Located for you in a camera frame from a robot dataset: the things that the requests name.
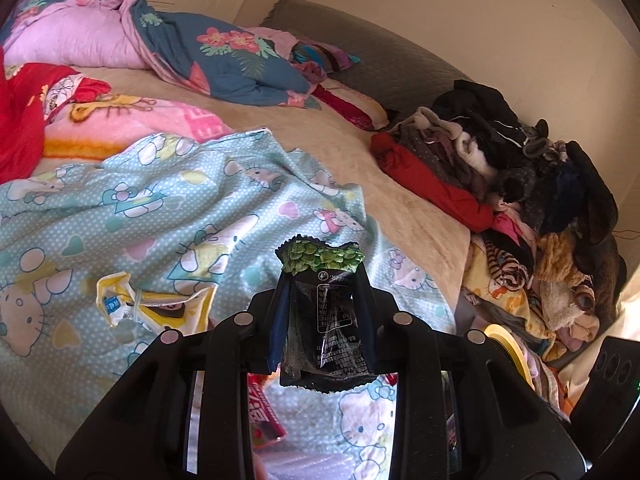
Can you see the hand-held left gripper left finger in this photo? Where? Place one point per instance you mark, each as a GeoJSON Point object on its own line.
{"type": "Point", "coordinates": [280, 325]}

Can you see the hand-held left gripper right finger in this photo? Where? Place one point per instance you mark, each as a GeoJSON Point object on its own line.
{"type": "Point", "coordinates": [382, 325]}

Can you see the green black snack packet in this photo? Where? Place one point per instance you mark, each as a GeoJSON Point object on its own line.
{"type": "Point", "coordinates": [325, 320]}

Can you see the yellow rimmed black bin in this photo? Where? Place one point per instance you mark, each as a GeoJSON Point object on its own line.
{"type": "Point", "coordinates": [505, 340]}

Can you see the yellow wrapper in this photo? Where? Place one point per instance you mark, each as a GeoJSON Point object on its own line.
{"type": "Point", "coordinates": [150, 310]}

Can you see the red snack packet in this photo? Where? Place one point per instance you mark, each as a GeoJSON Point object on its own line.
{"type": "Point", "coordinates": [260, 410]}

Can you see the yellow cartoon blanket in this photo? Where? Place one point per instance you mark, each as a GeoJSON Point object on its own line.
{"type": "Point", "coordinates": [505, 305]}

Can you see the brown striped knitted cloth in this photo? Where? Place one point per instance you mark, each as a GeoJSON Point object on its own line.
{"type": "Point", "coordinates": [507, 265]}

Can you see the mustard fuzzy cloth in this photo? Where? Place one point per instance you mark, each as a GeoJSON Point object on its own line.
{"type": "Point", "coordinates": [560, 257]}

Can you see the red garment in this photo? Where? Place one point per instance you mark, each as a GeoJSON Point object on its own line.
{"type": "Point", "coordinates": [435, 185]}

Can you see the bed with beige sheet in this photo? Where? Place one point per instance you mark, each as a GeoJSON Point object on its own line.
{"type": "Point", "coordinates": [340, 170]}

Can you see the bright pink garment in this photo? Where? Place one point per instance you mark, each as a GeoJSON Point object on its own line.
{"type": "Point", "coordinates": [512, 227]}

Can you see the dark brown plush garment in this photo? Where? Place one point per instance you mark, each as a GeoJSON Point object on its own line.
{"type": "Point", "coordinates": [600, 220]}

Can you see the light blue cartoon cat blanket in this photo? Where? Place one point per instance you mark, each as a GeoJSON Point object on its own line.
{"type": "Point", "coordinates": [150, 210]}

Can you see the grey dotted garment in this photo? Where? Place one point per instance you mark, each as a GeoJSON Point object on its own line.
{"type": "Point", "coordinates": [430, 150]}

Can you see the white fleece garment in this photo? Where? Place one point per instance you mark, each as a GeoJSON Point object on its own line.
{"type": "Point", "coordinates": [475, 152]}

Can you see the dark grey fuzzy garment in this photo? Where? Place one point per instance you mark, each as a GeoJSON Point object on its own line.
{"type": "Point", "coordinates": [517, 182]}

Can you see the navy garment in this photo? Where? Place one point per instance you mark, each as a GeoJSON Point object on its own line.
{"type": "Point", "coordinates": [565, 195]}

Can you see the red patterned pillow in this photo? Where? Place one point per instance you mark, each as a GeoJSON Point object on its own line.
{"type": "Point", "coordinates": [350, 105]}

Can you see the black jacket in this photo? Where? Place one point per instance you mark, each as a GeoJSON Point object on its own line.
{"type": "Point", "coordinates": [480, 105]}

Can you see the pink cartoon blanket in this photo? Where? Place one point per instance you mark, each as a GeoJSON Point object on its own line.
{"type": "Point", "coordinates": [125, 120]}

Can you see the grey padded headboard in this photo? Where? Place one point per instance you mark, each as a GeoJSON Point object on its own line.
{"type": "Point", "coordinates": [375, 60]}

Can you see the striped colourful pillow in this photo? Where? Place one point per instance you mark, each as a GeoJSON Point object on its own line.
{"type": "Point", "coordinates": [320, 57]}

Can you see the blue floral quilt pink lining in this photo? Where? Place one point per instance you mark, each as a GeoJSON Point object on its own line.
{"type": "Point", "coordinates": [210, 60]}

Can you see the pink cloth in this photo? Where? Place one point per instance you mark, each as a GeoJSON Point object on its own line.
{"type": "Point", "coordinates": [275, 40]}

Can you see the red cloth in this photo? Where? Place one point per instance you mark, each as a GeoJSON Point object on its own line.
{"type": "Point", "coordinates": [20, 120]}

